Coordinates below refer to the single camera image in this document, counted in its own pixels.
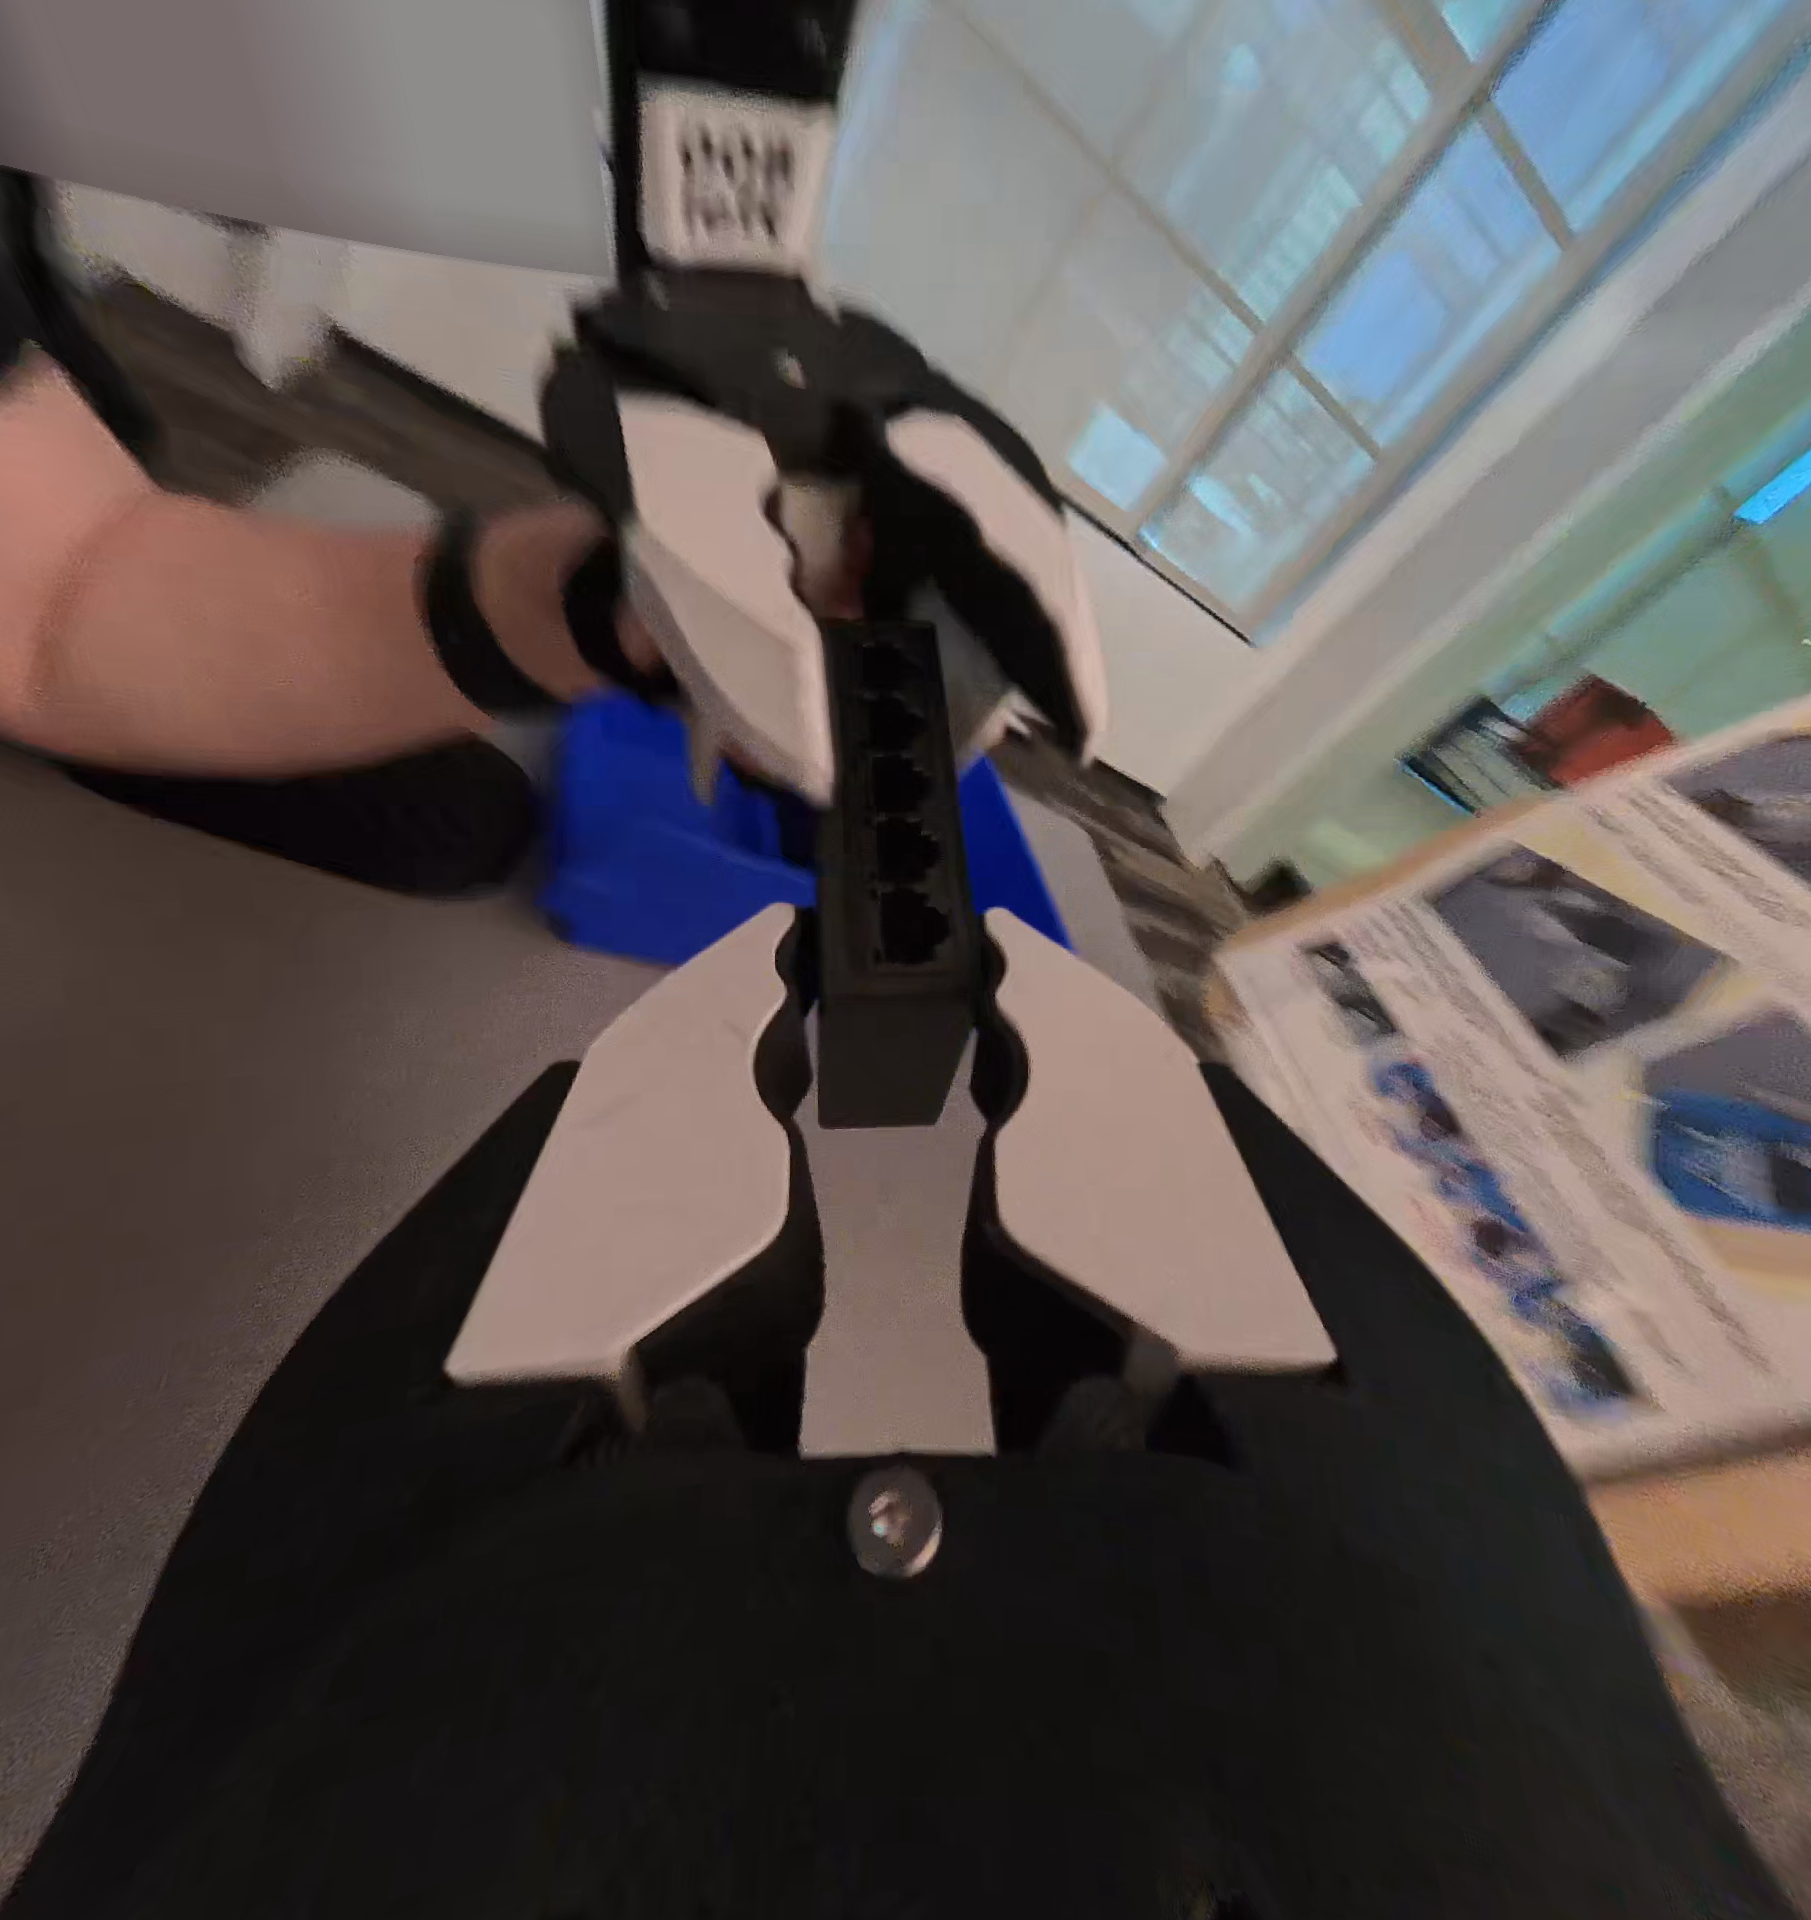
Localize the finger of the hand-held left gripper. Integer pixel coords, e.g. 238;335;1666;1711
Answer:
627;404;838;802
863;423;1111;771

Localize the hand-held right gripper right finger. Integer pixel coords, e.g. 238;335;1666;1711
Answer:
971;909;1341;1378

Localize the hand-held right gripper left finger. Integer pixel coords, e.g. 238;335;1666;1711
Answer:
445;904;823;1392

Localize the black network switch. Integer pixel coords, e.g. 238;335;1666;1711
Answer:
815;619;990;1131

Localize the blue plastic bin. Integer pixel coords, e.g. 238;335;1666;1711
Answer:
533;692;1075;968

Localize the person's left forearm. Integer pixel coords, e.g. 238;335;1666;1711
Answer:
0;360;462;782

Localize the person's left hand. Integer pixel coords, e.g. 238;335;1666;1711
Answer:
473;507;609;687

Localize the black round object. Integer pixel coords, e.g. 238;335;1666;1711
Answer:
65;734;542;901

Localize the instruction poster stand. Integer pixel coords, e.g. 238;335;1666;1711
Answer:
1212;692;1811;1614

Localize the orange box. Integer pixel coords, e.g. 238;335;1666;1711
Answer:
1520;674;1682;785

